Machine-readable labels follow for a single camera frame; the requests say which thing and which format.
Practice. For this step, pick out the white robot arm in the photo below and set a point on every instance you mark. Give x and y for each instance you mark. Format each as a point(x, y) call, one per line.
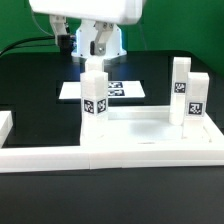
point(87, 33)

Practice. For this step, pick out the white desk top tray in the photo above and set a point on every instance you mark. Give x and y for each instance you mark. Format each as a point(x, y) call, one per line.
point(132, 125)

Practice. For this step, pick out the fiducial marker plate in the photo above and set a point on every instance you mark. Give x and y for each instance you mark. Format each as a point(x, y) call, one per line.
point(116, 89)

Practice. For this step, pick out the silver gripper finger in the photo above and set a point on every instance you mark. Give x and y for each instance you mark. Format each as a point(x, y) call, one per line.
point(63, 37)
point(104, 31)

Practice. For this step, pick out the white U-shaped fence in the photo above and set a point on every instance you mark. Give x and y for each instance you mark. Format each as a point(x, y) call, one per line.
point(181, 153)

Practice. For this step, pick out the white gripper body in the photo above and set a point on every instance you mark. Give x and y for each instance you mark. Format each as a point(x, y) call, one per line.
point(122, 12)

